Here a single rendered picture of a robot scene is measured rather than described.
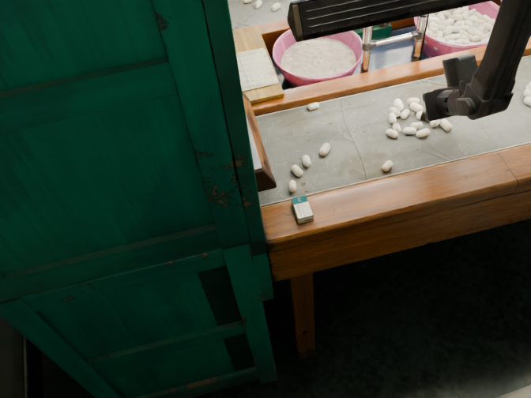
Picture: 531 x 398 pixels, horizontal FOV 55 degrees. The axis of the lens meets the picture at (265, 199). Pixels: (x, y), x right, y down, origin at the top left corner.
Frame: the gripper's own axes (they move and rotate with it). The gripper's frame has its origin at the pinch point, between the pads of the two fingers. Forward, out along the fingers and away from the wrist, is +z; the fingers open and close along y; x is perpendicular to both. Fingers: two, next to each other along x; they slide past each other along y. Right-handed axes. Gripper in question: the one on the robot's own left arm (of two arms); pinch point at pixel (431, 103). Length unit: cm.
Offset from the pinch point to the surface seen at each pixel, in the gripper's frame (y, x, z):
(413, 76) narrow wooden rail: -3.2, -6.5, 16.3
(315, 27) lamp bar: 27.9, -21.6, -13.5
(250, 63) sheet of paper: 39, -20, 28
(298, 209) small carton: 39.0, 15.5, -13.5
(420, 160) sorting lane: 6.1, 12.9, -3.6
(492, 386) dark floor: -14, 93, 17
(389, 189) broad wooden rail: 17.4, 16.3, -11.4
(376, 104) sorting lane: 9.3, -1.5, 13.0
